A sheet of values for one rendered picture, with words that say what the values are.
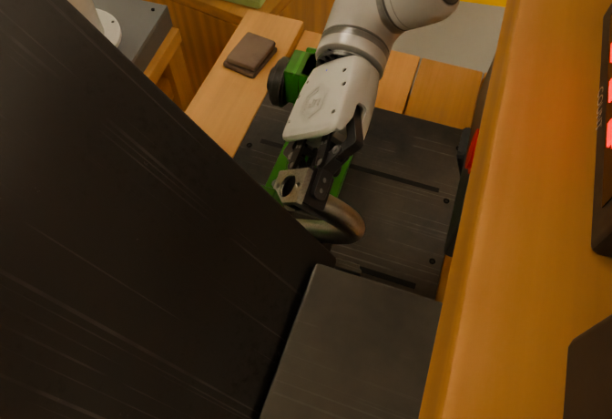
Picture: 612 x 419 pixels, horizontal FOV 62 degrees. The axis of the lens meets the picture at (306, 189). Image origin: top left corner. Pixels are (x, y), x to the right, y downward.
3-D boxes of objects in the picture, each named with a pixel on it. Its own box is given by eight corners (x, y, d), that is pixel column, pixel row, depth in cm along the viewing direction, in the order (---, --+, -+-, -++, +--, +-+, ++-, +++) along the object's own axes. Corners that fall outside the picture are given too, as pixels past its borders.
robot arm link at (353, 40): (305, 38, 62) (297, 59, 62) (353, 16, 55) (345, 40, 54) (352, 75, 67) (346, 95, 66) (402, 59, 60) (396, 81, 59)
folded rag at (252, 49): (253, 80, 108) (252, 70, 105) (222, 66, 110) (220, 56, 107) (278, 51, 112) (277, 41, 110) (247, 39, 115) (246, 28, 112)
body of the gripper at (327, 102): (300, 56, 62) (270, 137, 59) (356, 33, 54) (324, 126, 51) (343, 87, 66) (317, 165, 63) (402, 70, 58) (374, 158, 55)
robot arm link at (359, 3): (408, 61, 60) (350, 72, 67) (436, -29, 63) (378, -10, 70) (366, 16, 55) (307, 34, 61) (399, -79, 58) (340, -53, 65)
